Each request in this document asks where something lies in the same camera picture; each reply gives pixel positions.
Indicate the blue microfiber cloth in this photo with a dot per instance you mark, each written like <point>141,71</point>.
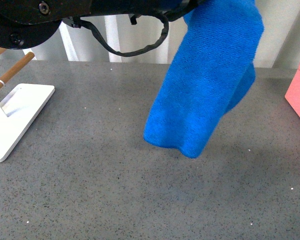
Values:
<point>209,75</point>

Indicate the near wooden rack rod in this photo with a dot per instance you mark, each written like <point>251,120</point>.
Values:
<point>16,68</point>

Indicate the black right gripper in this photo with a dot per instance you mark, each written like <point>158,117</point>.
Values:
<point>26,24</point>

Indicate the white curtain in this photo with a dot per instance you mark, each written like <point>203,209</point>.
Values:
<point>279,46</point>

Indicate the white towel rack stand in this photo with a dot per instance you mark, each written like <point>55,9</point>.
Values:
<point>18,110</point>

